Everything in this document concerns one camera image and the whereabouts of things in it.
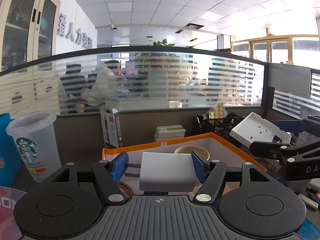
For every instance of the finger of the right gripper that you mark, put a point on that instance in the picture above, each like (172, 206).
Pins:
(309, 124)
(271, 150)

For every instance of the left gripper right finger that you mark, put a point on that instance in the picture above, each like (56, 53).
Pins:
(211, 174)

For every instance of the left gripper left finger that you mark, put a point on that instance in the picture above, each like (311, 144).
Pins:
(107, 175)

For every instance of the white wall socket plate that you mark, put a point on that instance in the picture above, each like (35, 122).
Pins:
(255, 128)

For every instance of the tan paper cup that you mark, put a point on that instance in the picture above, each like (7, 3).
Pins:
(189, 149)

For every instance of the white power adapter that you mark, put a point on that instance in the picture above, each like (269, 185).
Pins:
(161, 172)

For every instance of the brown tape roll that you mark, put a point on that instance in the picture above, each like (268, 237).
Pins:
(125, 188)

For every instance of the orange cardboard box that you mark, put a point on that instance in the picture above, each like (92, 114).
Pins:
(217, 147)

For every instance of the grey partition panel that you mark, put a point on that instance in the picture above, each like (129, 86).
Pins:
(290, 78)

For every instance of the black mesh desk organizer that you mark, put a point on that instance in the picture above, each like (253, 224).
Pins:
(220, 126)

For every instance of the small white product carton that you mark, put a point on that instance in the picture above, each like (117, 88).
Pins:
(110, 122)

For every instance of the yellow pill blister pack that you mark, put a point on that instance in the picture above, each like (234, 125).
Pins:
(218, 111)

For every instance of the green white flat boxes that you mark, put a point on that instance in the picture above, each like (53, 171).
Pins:
(169, 132)

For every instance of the clear Starbucks plastic cup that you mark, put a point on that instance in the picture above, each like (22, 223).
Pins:
(34, 137)

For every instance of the blue paper bag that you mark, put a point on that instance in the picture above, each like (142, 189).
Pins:
(11, 161)

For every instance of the frosted glass desk partition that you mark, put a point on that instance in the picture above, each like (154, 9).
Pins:
(140, 78)

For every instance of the colourful AGON desk mat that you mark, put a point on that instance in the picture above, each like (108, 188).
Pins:
(8, 227)

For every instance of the potted green plant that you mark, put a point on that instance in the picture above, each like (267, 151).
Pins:
(163, 43)

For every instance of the beige glass door cabinet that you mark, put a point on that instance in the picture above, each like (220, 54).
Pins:
(28, 30)

